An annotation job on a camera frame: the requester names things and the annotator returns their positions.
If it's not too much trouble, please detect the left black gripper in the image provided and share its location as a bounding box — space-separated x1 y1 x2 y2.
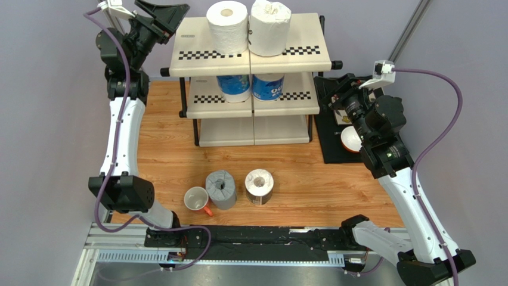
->
128 0 189 72

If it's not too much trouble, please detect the plain white toilet roll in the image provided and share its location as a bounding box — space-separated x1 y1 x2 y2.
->
206 1 248 55

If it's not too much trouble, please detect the blue label roll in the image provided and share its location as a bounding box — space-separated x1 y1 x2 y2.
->
252 73 285 101

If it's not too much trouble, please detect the blue plastic roll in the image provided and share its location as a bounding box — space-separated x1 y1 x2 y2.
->
216 74 251 103

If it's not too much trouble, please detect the brown toilet roll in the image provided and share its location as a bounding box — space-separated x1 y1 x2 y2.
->
244 169 274 206

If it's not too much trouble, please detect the grey toilet roll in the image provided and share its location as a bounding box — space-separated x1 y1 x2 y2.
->
205 170 237 210

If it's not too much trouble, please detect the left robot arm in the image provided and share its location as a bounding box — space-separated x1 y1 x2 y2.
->
88 1 190 231

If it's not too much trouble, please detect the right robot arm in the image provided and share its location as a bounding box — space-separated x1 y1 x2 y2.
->
314 74 476 285

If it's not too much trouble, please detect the cream three-tier checkered shelf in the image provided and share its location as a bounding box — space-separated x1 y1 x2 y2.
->
160 13 342 147

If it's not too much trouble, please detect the square floral ceramic plate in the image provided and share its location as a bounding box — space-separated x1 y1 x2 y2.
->
334 89 377 126

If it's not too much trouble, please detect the black cloth placemat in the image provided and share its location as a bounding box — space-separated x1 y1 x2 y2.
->
313 76 398 164

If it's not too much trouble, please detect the white bowl orange outside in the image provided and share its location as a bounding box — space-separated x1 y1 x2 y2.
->
340 126 362 153

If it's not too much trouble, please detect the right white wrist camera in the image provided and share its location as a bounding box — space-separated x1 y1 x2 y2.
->
358 60 396 90

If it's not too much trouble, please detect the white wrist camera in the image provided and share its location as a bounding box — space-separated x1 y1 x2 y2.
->
358 60 396 90
97 0 136 20

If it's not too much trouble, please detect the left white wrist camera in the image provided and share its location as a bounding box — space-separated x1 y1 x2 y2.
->
97 0 136 20

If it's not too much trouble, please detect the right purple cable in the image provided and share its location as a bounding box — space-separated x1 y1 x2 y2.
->
343 67 464 286

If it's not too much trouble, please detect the white mug orange handle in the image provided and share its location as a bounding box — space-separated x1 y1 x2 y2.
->
184 186 213 217

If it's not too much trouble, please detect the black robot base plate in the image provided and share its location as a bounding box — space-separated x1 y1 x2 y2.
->
144 225 367 262

